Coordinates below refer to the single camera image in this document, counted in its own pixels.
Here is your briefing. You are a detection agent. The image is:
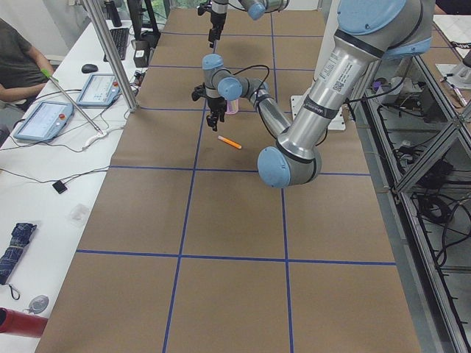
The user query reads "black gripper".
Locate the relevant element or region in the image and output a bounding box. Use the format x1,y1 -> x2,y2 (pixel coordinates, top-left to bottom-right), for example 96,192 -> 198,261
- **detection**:
208,11 -> 225,48
206,96 -> 227,132

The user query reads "orange highlighter pen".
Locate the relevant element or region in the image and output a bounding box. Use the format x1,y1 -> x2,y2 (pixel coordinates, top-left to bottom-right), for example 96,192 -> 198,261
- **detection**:
217,135 -> 242,149

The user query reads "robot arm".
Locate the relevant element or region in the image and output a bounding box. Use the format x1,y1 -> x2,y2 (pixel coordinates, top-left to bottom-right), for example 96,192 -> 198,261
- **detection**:
197,0 -> 289,49
191,1 -> 435,188

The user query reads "pink mesh pen holder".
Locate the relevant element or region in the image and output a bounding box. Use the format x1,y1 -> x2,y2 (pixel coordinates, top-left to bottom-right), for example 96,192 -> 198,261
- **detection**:
226,99 -> 239,115

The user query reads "black monitor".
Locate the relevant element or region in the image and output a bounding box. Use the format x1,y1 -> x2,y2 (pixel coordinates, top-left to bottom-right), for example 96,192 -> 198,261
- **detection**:
126,0 -> 160,47

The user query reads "black keyboard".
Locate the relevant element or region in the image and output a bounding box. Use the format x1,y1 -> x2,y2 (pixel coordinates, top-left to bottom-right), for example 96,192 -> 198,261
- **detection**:
110,27 -> 130,61

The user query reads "black bottle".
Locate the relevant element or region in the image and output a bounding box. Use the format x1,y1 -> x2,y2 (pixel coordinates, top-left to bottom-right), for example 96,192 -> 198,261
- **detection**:
105,0 -> 122,27

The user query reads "far teach pendant tablet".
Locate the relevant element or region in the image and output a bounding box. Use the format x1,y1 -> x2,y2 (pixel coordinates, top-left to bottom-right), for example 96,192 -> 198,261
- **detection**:
77,74 -> 120,108

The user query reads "teach pendant tablet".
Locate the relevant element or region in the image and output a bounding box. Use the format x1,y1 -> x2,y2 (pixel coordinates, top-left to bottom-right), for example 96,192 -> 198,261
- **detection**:
77,74 -> 120,108
13,101 -> 74,142

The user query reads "black computer mouse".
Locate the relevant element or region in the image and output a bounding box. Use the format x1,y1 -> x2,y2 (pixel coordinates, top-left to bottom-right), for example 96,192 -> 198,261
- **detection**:
81,63 -> 99,74

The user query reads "metal rod with green tip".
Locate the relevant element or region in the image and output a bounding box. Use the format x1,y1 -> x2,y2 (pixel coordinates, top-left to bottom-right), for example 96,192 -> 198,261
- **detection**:
40,68 -> 105,136

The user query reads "near teach pendant tablet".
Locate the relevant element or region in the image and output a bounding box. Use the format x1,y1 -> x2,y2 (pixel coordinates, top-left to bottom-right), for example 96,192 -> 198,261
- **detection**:
13,101 -> 74,142

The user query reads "small black sensor box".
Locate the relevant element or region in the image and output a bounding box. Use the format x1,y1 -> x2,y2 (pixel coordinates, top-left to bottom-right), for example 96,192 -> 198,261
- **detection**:
52,180 -> 68,194

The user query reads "seated person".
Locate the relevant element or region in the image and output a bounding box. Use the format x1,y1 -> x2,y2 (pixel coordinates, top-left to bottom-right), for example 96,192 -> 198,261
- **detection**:
0,19 -> 54,112

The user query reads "folded blue umbrella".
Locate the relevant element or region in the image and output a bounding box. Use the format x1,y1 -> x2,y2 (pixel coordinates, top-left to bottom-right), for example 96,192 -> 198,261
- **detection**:
1,222 -> 37,285

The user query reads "red bottle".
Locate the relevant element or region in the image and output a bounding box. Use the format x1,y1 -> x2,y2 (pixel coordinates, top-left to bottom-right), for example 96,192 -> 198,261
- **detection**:
0,307 -> 48,338

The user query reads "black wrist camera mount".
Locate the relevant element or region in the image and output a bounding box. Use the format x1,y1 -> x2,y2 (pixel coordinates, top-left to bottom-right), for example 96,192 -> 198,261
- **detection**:
196,0 -> 212,16
191,83 -> 207,101

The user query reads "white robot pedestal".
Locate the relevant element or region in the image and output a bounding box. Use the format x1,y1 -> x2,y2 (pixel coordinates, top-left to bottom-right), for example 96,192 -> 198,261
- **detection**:
291,1 -> 346,131

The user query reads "aluminium frame post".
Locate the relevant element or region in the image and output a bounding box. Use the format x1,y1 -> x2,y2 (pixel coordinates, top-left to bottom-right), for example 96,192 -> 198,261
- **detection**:
83,0 -> 138,113

